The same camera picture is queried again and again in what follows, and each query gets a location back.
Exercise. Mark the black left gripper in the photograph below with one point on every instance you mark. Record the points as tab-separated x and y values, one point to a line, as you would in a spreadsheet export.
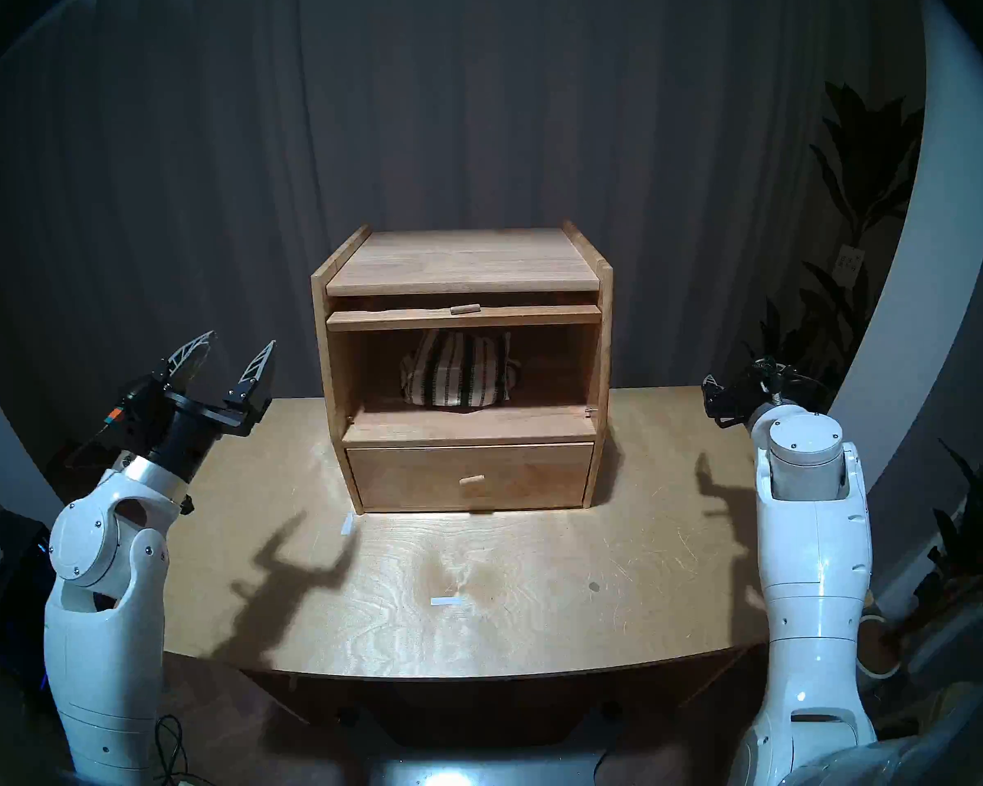
180	432

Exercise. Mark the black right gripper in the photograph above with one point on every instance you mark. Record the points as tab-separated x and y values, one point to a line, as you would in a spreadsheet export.
745	399

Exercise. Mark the wooden cabinet door with window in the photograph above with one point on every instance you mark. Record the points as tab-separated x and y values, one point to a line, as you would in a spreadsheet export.
393	319

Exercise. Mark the striped cream and black shirt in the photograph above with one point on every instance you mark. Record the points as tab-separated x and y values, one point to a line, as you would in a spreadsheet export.
459	371

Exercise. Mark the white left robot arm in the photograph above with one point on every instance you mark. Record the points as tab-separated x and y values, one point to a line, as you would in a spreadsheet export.
102	612

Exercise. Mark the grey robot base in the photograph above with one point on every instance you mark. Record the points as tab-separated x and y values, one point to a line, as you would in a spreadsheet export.
475	772

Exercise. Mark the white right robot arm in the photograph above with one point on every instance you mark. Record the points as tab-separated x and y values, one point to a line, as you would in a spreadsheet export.
815	563

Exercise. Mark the wooden cabinet drawer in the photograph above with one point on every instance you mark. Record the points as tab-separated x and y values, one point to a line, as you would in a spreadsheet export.
409	477

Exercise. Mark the white plant tag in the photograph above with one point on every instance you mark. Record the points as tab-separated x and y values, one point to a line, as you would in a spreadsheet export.
849	262

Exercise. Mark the grey curtain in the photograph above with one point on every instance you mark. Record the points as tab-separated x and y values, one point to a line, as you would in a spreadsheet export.
213	178

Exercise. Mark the tall dark leafy plant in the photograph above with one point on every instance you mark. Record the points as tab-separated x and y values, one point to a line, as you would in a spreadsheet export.
864	170

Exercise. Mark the wooden cabinet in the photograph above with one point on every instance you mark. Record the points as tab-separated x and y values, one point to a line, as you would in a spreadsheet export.
459	256

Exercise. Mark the dark potted plant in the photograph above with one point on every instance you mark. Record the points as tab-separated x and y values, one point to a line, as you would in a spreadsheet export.
975	530

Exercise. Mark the black computer tower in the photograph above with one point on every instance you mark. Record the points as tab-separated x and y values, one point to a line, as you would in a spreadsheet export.
16	596

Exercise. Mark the white plant pot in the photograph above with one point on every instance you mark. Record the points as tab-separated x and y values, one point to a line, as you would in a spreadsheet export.
881	657

